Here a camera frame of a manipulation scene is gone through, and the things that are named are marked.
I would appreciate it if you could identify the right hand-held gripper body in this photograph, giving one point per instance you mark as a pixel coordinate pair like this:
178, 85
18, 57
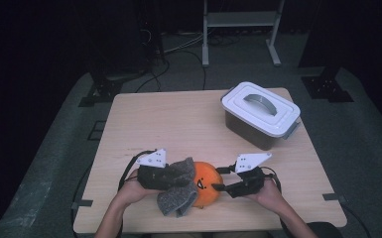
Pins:
251, 183

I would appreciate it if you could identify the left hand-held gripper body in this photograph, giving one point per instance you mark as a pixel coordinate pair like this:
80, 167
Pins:
152, 177

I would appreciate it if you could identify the orange plush toy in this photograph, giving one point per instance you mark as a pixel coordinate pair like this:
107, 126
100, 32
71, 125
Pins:
210, 175

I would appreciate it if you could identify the grey fluffy cloth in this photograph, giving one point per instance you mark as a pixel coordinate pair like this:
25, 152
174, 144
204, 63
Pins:
175, 201

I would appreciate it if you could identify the transparent grey plastic box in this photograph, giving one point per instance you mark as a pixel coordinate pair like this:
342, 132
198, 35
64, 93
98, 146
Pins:
248, 132

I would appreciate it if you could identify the person's right hand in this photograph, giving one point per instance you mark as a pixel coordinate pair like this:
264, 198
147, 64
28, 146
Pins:
271, 198

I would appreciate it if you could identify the person's left hand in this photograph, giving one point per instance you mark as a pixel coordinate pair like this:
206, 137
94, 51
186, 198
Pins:
130, 191

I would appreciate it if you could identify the dark grey tape strip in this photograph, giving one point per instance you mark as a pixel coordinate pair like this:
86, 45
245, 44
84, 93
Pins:
82, 203
334, 197

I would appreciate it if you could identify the black tape square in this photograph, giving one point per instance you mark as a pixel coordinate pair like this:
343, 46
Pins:
91, 130

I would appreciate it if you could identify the black chair armrest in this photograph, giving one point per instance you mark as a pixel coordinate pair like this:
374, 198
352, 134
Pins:
325, 229

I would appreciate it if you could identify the black stand base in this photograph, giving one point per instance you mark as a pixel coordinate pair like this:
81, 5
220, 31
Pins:
105, 89
324, 87

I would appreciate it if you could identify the white metal stand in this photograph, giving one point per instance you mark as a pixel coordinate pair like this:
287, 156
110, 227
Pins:
238, 19

